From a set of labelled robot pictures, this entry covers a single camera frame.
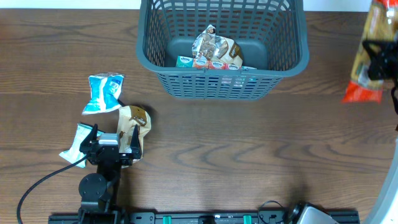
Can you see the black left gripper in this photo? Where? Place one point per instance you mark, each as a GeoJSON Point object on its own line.
{"type": "Point", "coordinates": [126, 158]}

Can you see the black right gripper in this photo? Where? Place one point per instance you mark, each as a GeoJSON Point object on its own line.
{"type": "Point", "coordinates": [383, 53]}

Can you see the orange pasta packet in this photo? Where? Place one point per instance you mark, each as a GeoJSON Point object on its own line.
{"type": "Point", "coordinates": [381, 24]}

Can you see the tan brown snack bag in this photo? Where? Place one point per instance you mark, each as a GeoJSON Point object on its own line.
{"type": "Point", "coordinates": [129, 116]}

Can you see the colourful tissue multipack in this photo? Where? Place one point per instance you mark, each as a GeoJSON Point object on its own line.
{"type": "Point", "coordinates": [188, 62]}

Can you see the beige brown cookie bag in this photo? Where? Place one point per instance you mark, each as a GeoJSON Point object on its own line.
{"type": "Point", "coordinates": [215, 48]}

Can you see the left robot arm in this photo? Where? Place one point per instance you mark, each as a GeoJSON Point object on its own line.
{"type": "Point", "coordinates": [99, 190]}

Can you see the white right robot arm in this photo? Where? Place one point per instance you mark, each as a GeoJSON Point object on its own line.
{"type": "Point", "coordinates": [384, 211]}

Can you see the teal white snack packet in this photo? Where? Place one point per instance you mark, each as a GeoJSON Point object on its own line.
{"type": "Point", "coordinates": [73, 154]}

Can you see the blue white snack bag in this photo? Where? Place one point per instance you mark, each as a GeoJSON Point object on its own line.
{"type": "Point", "coordinates": [105, 89]}

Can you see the grey plastic basket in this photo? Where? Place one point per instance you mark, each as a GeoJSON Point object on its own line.
{"type": "Point", "coordinates": [272, 36]}

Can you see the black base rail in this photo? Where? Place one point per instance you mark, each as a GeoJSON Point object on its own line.
{"type": "Point", "coordinates": [265, 216]}

